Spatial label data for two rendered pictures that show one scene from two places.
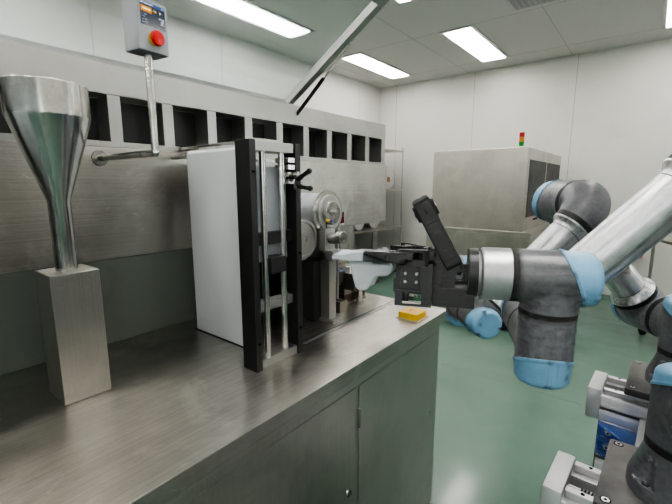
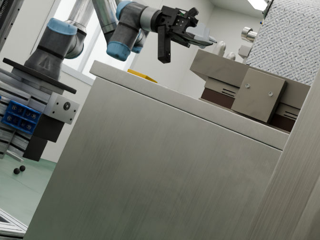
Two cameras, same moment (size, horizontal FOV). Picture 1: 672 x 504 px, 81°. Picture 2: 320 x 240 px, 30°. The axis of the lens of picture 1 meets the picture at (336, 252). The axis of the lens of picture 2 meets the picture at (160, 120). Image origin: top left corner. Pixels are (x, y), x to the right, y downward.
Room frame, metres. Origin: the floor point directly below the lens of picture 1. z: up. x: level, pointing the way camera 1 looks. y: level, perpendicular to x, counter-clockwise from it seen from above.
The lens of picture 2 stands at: (3.02, -0.36, 0.77)
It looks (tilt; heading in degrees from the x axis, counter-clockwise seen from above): 2 degrees up; 173
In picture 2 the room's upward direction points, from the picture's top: 24 degrees clockwise
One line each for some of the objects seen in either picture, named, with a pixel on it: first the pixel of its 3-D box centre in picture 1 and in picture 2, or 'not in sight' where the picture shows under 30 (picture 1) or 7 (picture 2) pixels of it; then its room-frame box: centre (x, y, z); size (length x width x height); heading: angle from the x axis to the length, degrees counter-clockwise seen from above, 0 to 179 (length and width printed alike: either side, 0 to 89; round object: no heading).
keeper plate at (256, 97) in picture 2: not in sight; (258, 95); (1.62, -0.01, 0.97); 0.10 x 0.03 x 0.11; 52
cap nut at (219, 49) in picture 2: not in sight; (219, 49); (1.48, -0.11, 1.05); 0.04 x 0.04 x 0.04
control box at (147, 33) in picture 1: (148, 28); not in sight; (0.88, 0.39, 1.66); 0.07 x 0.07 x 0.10; 59
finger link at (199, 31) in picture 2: not in sight; (199, 32); (1.25, -0.15, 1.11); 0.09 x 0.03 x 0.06; 52
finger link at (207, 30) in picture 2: not in sight; (204, 35); (1.23, -0.13, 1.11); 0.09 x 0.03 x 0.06; 52
